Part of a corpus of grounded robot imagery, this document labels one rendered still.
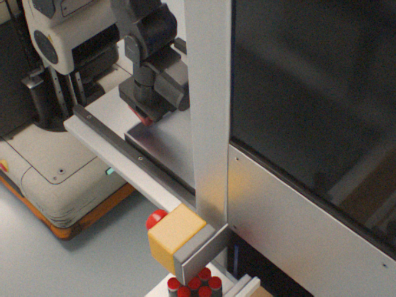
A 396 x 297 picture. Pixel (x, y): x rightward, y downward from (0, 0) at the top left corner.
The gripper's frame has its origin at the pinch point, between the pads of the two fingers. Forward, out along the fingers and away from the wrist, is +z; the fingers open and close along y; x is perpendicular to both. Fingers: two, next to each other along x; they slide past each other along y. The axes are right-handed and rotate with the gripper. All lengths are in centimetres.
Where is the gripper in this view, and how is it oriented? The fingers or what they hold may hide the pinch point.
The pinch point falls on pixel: (148, 121)
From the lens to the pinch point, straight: 111.4
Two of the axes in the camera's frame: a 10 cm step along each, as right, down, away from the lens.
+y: 7.1, 6.3, -3.3
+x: 7.0, -5.7, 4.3
